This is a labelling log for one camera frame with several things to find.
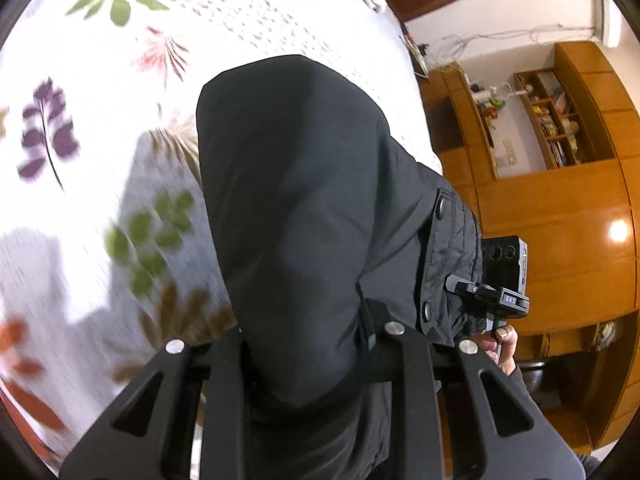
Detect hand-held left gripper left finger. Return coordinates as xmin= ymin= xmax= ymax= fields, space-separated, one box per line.
xmin=59 ymin=327 xmax=251 ymax=480

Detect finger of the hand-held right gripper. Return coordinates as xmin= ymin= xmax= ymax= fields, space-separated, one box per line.
xmin=444 ymin=274 xmax=482 ymax=298

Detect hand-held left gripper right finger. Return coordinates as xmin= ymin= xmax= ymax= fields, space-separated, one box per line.
xmin=360 ymin=302 xmax=587 ymax=480

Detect black puffer jacket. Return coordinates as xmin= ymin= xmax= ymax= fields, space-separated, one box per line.
xmin=196 ymin=54 xmax=484 ymax=480

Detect person's right forearm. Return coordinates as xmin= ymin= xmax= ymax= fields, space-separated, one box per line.
xmin=502 ymin=360 xmax=549 ymax=412

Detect person's right hand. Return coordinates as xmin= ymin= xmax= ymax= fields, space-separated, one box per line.
xmin=477 ymin=325 xmax=522 ymax=377

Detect light wooden wardrobe unit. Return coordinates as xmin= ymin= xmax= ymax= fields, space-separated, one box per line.
xmin=419 ymin=41 xmax=640 ymax=462

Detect row of books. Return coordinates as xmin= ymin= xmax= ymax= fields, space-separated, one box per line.
xmin=529 ymin=87 xmax=585 ymax=167

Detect dark cloth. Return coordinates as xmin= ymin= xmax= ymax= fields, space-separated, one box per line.
xmin=572 ymin=452 xmax=607 ymax=480

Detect floral quilted bedspread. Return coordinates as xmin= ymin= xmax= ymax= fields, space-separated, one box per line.
xmin=0 ymin=0 xmax=444 ymax=480

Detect loose wall cables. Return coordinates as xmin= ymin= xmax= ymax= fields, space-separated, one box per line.
xmin=425 ymin=21 xmax=597 ymax=62

